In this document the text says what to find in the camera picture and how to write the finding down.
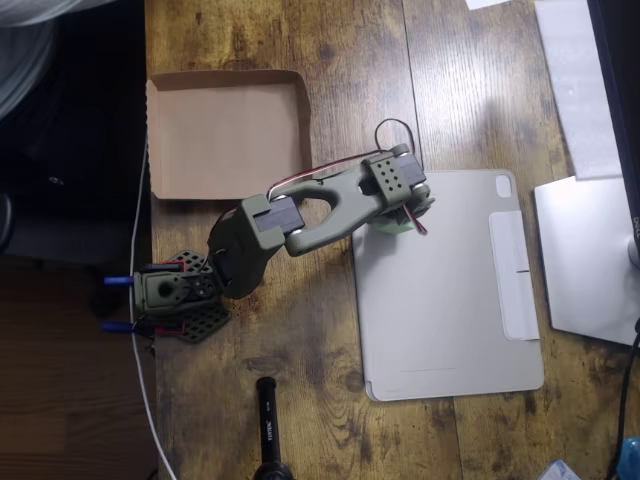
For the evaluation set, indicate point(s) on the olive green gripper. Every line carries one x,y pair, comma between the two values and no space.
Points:
403,218

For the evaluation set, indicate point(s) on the green cube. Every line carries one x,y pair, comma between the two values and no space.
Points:
385,227

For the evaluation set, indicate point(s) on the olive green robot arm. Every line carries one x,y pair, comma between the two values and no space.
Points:
345,210

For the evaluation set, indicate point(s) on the cardboard tray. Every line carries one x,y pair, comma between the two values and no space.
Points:
225,140

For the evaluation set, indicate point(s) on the tablet in beige folio case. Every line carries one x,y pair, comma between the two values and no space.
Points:
450,300

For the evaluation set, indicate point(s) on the silver monitor stand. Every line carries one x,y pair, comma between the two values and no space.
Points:
585,260

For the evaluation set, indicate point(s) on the white foam sheet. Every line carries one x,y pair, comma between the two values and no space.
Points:
575,100

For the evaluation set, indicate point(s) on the white paper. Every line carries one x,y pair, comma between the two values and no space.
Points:
487,3

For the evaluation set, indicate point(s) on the black monitor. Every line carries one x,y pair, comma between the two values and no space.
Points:
620,75

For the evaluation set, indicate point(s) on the blue white packet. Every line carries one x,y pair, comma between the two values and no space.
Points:
560,471

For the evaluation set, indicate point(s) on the teal object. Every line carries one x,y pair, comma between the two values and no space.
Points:
631,457

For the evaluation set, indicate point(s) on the person in grey shirt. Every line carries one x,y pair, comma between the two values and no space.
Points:
20,50

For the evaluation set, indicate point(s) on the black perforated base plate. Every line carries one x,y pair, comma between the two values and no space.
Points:
202,322

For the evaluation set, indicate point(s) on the black camera stand pole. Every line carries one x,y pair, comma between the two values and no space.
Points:
270,425

